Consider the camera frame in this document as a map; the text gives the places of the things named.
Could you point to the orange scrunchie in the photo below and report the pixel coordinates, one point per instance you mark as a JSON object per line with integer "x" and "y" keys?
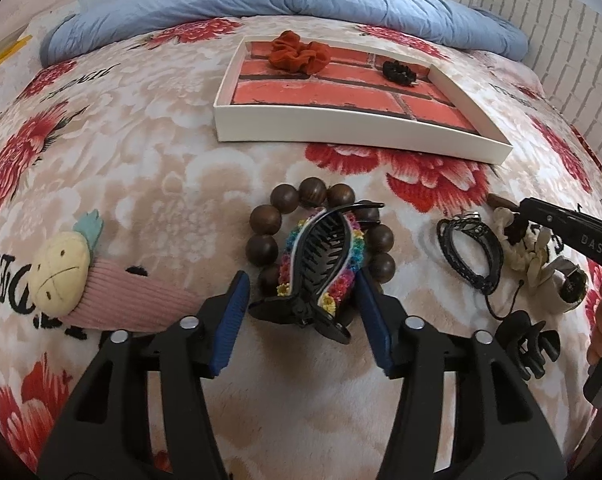
{"x": 291, "y": 55}

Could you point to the black scrunchie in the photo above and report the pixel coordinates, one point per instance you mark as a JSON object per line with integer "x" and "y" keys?
{"x": 398, "y": 72}

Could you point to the white flower hair clip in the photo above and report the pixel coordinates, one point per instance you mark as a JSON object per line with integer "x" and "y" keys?
{"x": 533, "y": 260}

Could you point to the pink pineapple plush headband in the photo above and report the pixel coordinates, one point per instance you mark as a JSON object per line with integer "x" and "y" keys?
{"x": 61, "y": 270}

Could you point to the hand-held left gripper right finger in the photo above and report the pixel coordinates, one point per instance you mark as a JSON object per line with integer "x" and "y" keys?
{"x": 376, "y": 320}

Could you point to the blue quilt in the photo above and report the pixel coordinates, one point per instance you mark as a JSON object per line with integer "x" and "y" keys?
{"x": 231, "y": 5}

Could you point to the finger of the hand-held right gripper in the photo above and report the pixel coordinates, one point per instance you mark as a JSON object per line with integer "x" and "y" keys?
{"x": 571, "y": 232}

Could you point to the small black hair claw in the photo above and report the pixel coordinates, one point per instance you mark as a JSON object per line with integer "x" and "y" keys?
{"x": 521, "y": 340}

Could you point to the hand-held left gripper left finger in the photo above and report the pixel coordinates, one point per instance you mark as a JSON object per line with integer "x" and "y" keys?
{"x": 231, "y": 320}

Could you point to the yellow flat package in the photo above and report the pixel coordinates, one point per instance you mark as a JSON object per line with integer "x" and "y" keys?
{"x": 6, "y": 57}

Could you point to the rainbow flower hair claw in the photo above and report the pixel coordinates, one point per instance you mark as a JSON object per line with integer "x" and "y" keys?
{"x": 326, "y": 245}

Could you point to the white tray with brick print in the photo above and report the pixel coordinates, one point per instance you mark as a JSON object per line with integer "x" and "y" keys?
{"x": 356, "y": 95}

